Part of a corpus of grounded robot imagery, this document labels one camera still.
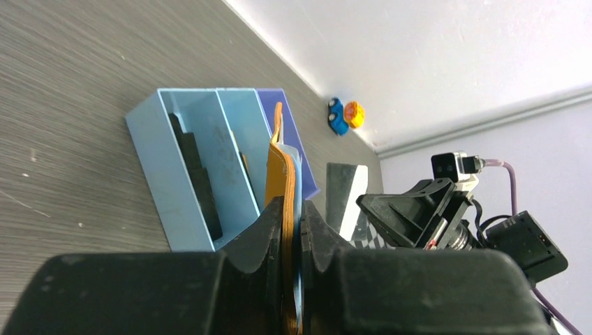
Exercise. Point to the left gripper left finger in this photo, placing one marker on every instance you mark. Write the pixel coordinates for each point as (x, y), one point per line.
(250, 288)

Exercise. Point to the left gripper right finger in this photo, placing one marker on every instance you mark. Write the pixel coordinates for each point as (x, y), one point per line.
(327, 292)

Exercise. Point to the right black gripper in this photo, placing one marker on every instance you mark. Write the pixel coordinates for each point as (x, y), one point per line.
(429, 216)

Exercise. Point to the dark grey credit card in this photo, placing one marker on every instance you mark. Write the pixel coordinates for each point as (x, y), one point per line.
(345, 183)

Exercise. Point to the orange leather card holder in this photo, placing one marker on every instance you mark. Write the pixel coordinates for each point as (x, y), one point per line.
(280, 182)

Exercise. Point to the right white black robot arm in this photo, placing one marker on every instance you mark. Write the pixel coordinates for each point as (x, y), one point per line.
(521, 238)

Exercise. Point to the black white checkerboard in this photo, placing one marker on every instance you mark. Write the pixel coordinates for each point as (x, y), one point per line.
(370, 240)

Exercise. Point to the black item in left drawer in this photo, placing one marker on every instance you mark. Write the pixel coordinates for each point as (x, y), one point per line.
(198, 176)

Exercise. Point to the blue yellow toy block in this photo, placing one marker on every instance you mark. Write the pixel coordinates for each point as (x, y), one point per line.
(342, 117)

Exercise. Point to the blue purple three-drawer organizer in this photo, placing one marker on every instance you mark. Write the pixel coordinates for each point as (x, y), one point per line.
(232, 129)

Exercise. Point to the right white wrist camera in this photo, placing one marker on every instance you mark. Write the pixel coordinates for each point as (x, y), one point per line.
(458, 167)

